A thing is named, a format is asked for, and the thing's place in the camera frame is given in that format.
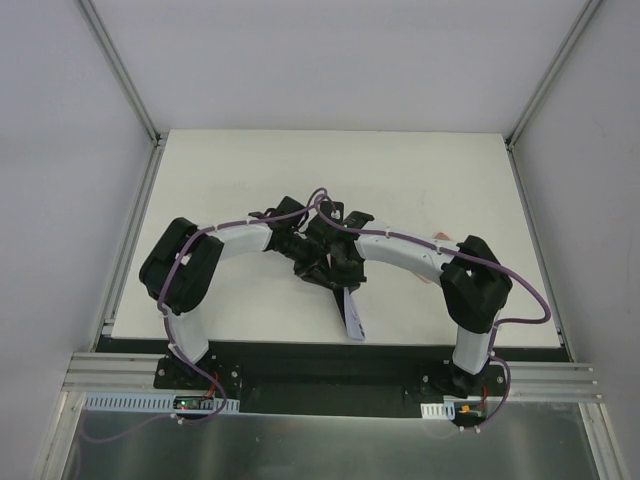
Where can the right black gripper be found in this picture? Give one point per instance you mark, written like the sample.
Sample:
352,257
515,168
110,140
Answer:
347,270

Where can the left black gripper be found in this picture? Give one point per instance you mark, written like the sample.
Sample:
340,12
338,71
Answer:
310,263

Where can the purple smartphone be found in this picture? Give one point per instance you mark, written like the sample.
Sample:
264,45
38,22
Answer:
349,314

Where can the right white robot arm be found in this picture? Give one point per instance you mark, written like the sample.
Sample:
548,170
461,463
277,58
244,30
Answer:
474,284

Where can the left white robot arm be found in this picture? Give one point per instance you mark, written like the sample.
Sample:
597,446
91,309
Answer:
179,269

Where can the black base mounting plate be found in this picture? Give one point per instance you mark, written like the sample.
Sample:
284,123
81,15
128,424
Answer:
321,379

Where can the right white cable duct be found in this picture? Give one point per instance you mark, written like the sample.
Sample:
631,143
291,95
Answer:
438,411

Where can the white cable duct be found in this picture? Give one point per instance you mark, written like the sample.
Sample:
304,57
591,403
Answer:
438,411
158,403

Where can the right aluminium side rail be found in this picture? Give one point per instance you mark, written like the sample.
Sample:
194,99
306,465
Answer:
542,264

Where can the aluminium side rail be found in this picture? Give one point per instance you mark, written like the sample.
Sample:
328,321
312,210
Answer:
118,276
542,264

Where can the left aluminium side rail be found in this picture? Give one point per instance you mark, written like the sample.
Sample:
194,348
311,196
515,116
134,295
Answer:
118,276

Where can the front aluminium cross rail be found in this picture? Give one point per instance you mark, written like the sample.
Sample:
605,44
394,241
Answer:
117,372

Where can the left white cable duct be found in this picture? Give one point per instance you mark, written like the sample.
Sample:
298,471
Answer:
158,403

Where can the left aluminium frame post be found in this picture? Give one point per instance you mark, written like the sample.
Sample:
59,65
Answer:
118,68

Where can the aluminium frame post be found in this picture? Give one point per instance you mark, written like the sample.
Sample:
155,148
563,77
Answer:
118,68
552,73

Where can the right aluminium frame post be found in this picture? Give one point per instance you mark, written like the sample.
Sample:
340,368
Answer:
552,73

